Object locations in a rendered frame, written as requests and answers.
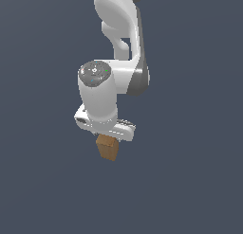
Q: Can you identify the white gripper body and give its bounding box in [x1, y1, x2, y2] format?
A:
[73, 103, 138, 143]

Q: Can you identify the brown wooden block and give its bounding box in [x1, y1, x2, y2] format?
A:
[95, 134, 121, 162]

